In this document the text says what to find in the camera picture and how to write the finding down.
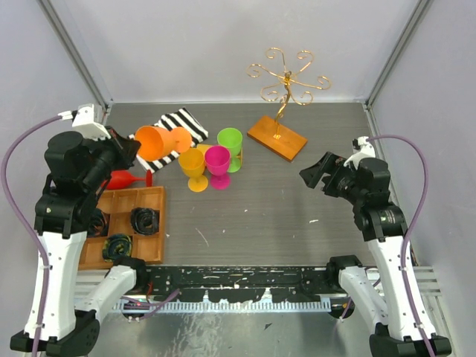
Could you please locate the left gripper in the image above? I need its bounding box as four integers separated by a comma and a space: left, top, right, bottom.
84, 124, 141, 190

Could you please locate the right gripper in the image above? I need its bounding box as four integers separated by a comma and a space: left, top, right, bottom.
300, 151, 366, 206

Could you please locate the orange plastic wine glass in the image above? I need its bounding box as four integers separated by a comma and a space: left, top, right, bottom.
135, 126, 192, 161

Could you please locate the gold wire wine glass rack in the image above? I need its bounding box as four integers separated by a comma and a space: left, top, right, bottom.
246, 47, 332, 162

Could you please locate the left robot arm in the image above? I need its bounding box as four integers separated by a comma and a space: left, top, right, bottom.
10, 126, 149, 356

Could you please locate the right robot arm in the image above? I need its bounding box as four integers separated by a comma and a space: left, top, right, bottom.
300, 152, 452, 356

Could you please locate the red plastic wine glass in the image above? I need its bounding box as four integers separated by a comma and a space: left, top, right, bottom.
101, 170, 153, 190

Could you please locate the yellow-orange plastic wine glass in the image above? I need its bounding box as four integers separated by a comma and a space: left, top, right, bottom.
178, 148, 208, 193

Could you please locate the yellow plastic wine glass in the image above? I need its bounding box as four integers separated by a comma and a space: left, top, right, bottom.
196, 144, 212, 154

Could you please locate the green plastic wine glass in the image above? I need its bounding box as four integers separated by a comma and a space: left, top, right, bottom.
217, 127, 243, 173

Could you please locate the magenta plastic wine glass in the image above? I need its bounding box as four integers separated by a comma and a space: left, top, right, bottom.
205, 145, 231, 190

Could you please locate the wooden compartment tray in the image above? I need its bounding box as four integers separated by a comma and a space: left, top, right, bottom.
78, 187, 167, 270

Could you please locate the rolled dark orange-floral tie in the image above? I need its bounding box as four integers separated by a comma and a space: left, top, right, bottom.
88, 208, 109, 237

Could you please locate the rolled blue-yellow tie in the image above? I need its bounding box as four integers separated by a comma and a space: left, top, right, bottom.
102, 234, 132, 262

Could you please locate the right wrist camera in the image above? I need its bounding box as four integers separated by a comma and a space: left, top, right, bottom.
344, 136, 376, 169

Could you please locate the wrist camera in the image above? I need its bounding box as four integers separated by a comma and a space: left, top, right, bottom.
344, 136, 376, 169
72, 103, 111, 141

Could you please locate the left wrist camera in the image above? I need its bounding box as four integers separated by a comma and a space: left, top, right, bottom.
72, 103, 111, 141

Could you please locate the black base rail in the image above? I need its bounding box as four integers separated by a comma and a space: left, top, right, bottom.
123, 265, 347, 303

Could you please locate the white slotted cable duct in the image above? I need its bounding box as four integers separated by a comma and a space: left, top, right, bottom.
111, 299, 332, 312

